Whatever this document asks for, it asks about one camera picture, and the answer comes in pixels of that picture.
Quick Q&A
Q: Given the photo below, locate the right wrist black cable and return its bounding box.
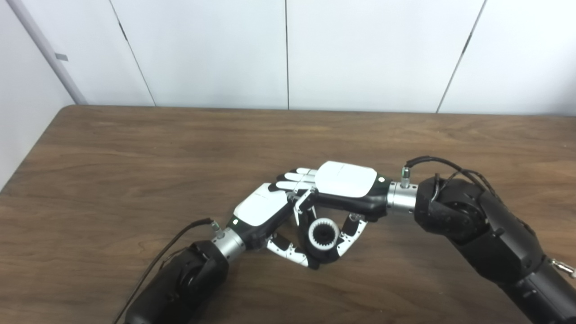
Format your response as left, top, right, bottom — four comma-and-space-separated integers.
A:
400, 156, 576, 277

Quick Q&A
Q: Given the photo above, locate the round black part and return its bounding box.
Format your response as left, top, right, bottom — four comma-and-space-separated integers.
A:
302, 216, 347, 270

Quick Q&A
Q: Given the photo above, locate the grey wall corner strip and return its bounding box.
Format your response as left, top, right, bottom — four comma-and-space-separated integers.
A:
7, 0, 88, 105

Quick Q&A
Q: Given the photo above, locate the white ring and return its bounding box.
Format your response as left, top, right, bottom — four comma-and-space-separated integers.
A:
308, 218, 340, 247

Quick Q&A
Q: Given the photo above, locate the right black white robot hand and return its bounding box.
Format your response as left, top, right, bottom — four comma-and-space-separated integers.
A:
269, 161, 391, 259

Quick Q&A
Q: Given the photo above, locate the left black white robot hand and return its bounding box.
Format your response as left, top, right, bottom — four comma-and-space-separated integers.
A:
226, 182, 324, 270

